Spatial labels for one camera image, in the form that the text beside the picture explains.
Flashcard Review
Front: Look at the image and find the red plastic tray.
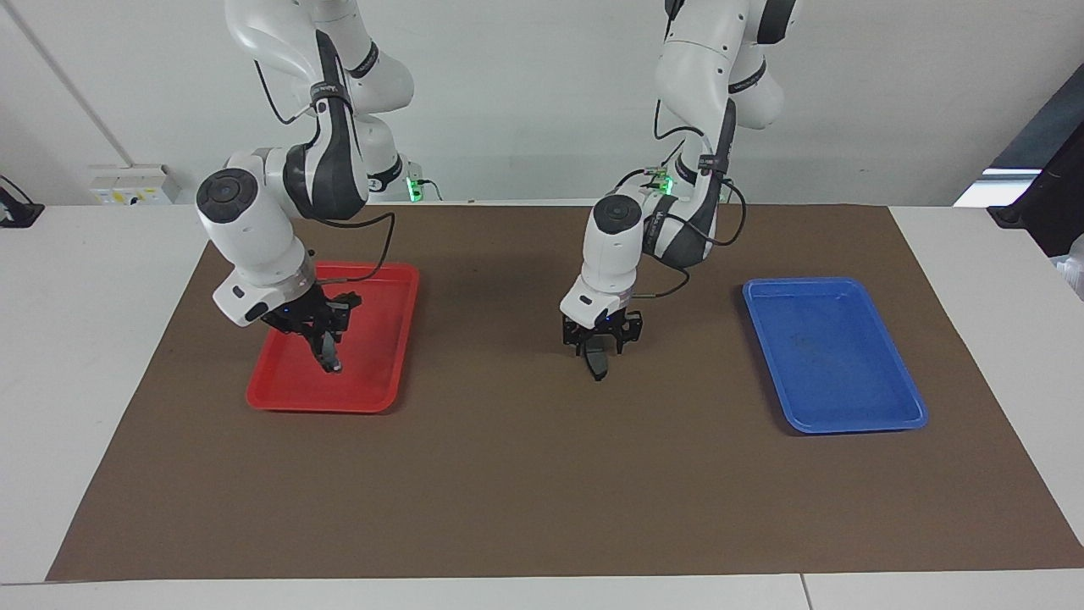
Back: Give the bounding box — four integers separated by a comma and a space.
246, 261, 421, 415

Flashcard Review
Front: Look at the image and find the brown table mat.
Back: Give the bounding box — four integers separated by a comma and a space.
47, 203, 1084, 582

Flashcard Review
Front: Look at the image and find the blue plastic tray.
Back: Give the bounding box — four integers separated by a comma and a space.
743, 277, 929, 435

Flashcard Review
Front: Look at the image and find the black monitor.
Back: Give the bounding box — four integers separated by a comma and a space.
987, 85, 1084, 258

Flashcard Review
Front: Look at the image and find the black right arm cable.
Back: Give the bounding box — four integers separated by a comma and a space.
252, 58, 397, 285

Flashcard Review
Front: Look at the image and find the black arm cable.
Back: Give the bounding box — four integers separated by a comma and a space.
252, 58, 397, 285
614, 97, 749, 300

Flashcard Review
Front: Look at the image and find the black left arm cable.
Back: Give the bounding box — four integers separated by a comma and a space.
614, 97, 749, 300

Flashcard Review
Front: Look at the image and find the white wall socket box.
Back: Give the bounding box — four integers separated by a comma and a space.
91, 164, 182, 207

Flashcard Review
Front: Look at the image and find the small black device with cable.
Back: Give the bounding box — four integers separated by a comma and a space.
0, 175, 45, 229

